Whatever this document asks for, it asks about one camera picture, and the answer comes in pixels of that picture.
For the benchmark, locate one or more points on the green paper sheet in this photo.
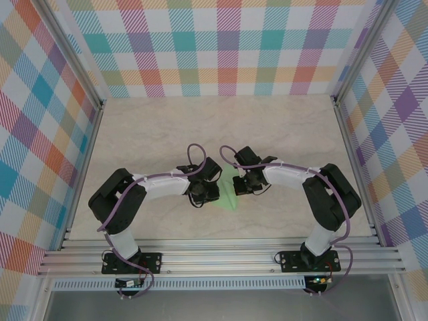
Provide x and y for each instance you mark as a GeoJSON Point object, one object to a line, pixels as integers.
{"type": "Point", "coordinates": [229, 197]}

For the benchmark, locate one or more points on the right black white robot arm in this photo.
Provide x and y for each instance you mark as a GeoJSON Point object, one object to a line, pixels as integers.
{"type": "Point", "coordinates": [334, 200]}

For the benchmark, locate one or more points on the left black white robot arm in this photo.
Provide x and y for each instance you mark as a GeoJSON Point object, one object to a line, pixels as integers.
{"type": "Point", "coordinates": [113, 200]}

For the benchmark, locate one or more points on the small dark circuit board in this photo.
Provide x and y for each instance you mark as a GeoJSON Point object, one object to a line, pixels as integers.
{"type": "Point", "coordinates": [128, 283]}

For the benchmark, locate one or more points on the circuit board with green light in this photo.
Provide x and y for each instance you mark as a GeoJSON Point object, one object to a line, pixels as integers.
{"type": "Point", "coordinates": [319, 280]}

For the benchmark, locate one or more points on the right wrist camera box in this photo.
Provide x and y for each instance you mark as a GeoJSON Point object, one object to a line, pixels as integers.
{"type": "Point", "coordinates": [247, 155]}

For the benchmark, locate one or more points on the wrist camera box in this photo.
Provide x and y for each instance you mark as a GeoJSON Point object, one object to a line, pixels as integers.
{"type": "Point", "coordinates": [211, 168]}
{"type": "Point", "coordinates": [247, 155]}

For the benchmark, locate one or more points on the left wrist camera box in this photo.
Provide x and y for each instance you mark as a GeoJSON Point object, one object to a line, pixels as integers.
{"type": "Point", "coordinates": [211, 168]}

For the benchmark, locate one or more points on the aluminium mounting rail beam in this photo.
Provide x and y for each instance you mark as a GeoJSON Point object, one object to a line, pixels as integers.
{"type": "Point", "coordinates": [217, 257]}

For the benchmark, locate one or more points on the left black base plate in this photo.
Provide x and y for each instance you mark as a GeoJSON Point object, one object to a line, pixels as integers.
{"type": "Point", "coordinates": [152, 262]}

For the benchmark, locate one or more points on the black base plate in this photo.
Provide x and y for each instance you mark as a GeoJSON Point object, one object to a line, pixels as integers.
{"type": "Point", "coordinates": [152, 262]}
{"type": "Point", "coordinates": [291, 262]}

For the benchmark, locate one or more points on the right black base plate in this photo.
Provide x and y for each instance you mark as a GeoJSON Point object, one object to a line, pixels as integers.
{"type": "Point", "coordinates": [291, 262]}

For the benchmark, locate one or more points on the aluminium table side rail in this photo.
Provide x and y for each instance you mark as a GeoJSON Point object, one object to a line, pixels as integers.
{"type": "Point", "coordinates": [355, 167]}
{"type": "Point", "coordinates": [85, 167]}

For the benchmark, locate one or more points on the aluminium frame post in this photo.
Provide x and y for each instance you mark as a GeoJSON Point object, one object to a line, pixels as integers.
{"type": "Point", "coordinates": [73, 53]}
{"type": "Point", "coordinates": [363, 50]}

